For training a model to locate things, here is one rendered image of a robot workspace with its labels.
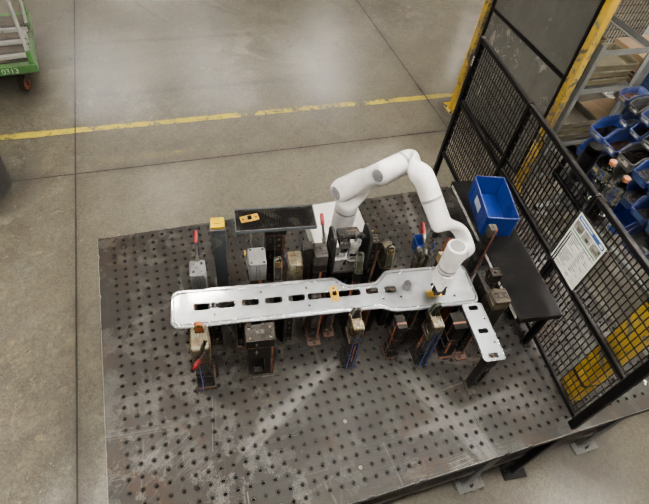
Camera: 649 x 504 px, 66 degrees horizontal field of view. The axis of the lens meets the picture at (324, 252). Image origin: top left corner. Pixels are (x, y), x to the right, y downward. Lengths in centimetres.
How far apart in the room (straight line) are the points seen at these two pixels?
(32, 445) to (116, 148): 243
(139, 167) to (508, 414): 327
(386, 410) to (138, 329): 122
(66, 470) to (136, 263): 113
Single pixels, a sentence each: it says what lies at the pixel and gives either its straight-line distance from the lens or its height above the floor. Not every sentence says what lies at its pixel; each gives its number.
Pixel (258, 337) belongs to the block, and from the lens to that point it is 208.
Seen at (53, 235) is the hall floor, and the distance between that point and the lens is 402.
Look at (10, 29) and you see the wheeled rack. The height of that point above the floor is 31.
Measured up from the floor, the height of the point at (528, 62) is 94.
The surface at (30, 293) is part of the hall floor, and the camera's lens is 375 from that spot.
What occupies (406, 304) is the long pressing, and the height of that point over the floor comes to 100.
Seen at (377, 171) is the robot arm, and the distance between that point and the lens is 211.
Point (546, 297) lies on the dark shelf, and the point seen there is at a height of 103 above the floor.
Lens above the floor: 284
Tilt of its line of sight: 50 degrees down
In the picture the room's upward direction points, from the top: 9 degrees clockwise
